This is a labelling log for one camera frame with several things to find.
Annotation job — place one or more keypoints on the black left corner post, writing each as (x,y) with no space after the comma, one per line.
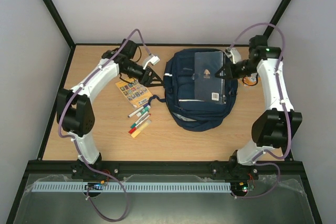
(59,22)

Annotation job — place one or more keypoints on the black right corner post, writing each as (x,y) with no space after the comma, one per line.
(286,1)

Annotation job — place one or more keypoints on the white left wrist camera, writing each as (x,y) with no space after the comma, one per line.
(151,59)

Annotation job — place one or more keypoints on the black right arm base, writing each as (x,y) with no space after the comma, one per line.
(242,178)

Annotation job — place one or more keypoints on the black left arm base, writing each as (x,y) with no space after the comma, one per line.
(94,180)

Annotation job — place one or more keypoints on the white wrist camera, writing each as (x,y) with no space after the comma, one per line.
(233,54)
(151,59)

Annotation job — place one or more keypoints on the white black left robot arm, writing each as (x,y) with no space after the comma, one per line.
(75,116)

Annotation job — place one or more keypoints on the dark blue hardcover book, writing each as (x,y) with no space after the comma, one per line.
(207,87)

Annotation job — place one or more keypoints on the navy blue student backpack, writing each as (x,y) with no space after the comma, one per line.
(189,113)

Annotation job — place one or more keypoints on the purple cap white marker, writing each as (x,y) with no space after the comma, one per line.
(139,110)

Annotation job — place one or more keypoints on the green white glue stick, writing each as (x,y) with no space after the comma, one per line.
(141,112)

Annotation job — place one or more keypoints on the orange comic book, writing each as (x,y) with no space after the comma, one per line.
(250,81)

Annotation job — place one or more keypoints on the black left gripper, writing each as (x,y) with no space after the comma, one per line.
(146,79)

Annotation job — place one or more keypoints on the yellow highlighter pen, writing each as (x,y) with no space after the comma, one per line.
(140,128)

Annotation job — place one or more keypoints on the green cap white marker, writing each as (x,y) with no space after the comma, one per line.
(142,117)

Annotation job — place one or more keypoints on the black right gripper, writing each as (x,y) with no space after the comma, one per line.
(231,69)

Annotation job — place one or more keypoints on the black corner post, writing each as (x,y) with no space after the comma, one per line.
(59,22)
(286,1)

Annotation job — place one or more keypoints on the black aluminium frame rail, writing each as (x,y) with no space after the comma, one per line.
(126,169)

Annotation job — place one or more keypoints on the red cap white marker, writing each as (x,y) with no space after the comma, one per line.
(135,128)

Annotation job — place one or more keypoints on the yellow picture card booklet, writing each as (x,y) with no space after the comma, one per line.
(134,92)

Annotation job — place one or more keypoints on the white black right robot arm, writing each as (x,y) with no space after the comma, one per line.
(273,131)

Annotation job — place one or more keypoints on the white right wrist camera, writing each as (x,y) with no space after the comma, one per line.
(233,54)

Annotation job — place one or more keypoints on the light blue slotted cable duct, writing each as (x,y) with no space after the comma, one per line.
(131,187)

